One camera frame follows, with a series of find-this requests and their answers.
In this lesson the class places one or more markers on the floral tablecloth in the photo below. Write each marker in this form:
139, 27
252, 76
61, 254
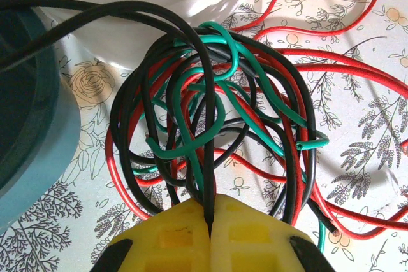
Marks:
350, 109

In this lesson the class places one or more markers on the teal plastic bin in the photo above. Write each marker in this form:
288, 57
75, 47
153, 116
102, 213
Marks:
32, 109

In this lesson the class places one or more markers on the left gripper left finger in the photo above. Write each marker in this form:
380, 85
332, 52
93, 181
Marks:
165, 240

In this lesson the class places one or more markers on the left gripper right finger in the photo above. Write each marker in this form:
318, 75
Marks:
255, 240

